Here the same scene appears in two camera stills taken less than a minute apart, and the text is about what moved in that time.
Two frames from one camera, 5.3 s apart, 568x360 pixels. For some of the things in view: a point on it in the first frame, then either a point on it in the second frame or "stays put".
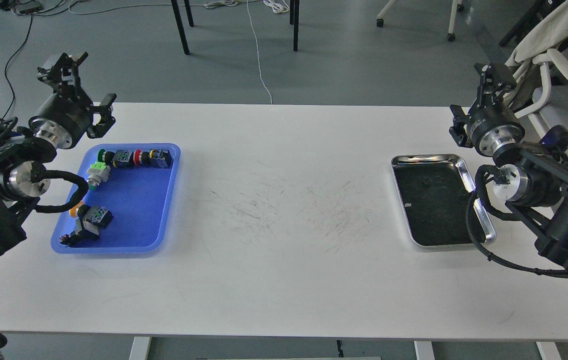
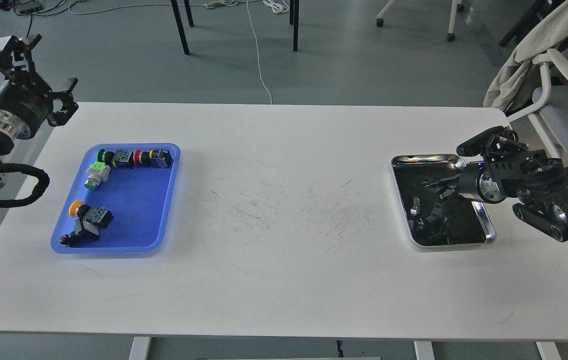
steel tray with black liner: [434, 190] stays put
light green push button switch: [98, 172] stays put
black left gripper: [64, 119] -> [19, 104]
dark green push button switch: [122, 158] stays put
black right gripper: [490, 125] -> [472, 181]
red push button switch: [160, 158] stays put
